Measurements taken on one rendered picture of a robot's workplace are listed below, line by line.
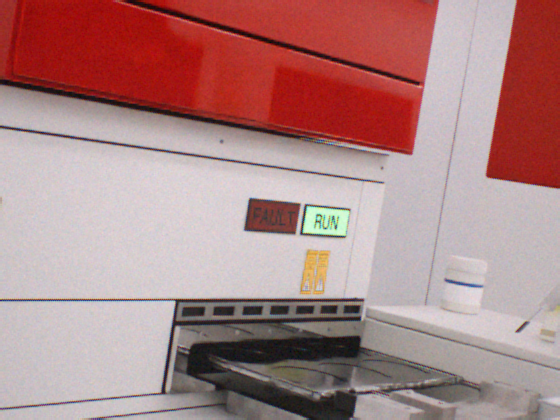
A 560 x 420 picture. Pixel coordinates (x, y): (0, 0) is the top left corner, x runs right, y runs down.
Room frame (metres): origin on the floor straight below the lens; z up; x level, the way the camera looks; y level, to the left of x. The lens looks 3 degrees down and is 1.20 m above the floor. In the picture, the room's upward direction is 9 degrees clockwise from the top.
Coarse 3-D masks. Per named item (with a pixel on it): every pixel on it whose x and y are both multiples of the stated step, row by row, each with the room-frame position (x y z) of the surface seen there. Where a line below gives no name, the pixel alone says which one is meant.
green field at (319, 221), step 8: (312, 208) 1.67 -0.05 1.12; (320, 208) 1.68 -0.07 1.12; (312, 216) 1.67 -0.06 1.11; (320, 216) 1.69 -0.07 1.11; (328, 216) 1.70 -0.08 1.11; (336, 216) 1.72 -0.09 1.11; (344, 216) 1.73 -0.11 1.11; (304, 224) 1.66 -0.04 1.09; (312, 224) 1.67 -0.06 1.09; (320, 224) 1.69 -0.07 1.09; (328, 224) 1.70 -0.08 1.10; (336, 224) 1.72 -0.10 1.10; (344, 224) 1.74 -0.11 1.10; (304, 232) 1.66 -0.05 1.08; (312, 232) 1.68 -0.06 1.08; (320, 232) 1.69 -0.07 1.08; (328, 232) 1.71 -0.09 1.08; (336, 232) 1.72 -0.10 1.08; (344, 232) 1.74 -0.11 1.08
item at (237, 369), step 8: (192, 352) 1.51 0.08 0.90; (200, 352) 1.50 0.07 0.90; (200, 360) 1.50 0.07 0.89; (208, 360) 1.49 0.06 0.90; (216, 360) 1.48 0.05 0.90; (224, 360) 1.48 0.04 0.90; (224, 368) 1.47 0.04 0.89; (232, 368) 1.46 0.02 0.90; (240, 368) 1.45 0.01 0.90; (248, 368) 1.45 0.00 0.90; (248, 376) 1.44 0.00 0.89; (256, 376) 1.43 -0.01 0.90; (264, 376) 1.42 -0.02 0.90; (272, 384) 1.41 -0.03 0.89; (280, 384) 1.40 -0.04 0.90; (288, 384) 1.40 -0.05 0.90; (296, 384) 1.40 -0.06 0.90; (288, 392) 1.40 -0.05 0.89; (296, 392) 1.39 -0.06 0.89; (304, 392) 1.38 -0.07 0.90; (312, 392) 1.37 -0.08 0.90; (312, 400) 1.37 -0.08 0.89
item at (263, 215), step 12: (252, 204) 1.56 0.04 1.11; (264, 204) 1.58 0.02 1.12; (276, 204) 1.60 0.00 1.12; (288, 204) 1.62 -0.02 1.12; (252, 216) 1.56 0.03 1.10; (264, 216) 1.58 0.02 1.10; (276, 216) 1.60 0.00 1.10; (288, 216) 1.62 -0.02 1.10; (252, 228) 1.56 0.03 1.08; (264, 228) 1.59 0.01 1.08; (276, 228) 1.61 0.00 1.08; (288, 228) 1.63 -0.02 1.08
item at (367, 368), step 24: (240, 360) 1.51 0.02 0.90; (264, 360) 1.54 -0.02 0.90; (288, 360) 1.56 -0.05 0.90; (312, 360) 1.60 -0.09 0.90; (336, 360) 1.63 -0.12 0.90; (360, 360) 1.66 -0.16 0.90; (384, 360) 1.70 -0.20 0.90; (312, 384) 1.43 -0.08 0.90; (336, 384) 1.46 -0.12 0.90; (360, 384) 1.48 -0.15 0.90
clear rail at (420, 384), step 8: (456, 376) 1.64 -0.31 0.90; (384, 384) 1.49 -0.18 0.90; (392, 384) 1.50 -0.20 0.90; (400, 384) 1.52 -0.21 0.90; (408, 384) 1.53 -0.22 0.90; (416, 384) 1.55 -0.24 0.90; (424, 384) 1.56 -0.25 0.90; (432, 384) 1.58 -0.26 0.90; (440, 384) 1.60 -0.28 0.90; (448, 384) 1.62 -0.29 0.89; (456, 384) 1.64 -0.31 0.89; (320, 392) 1.37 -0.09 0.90; (328, 392) 1.39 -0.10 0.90; (360, 392) 1.44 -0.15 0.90; (368, 392) 1.45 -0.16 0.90; (320, 400) 1.37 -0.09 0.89; (328, 400) 1.39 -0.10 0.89
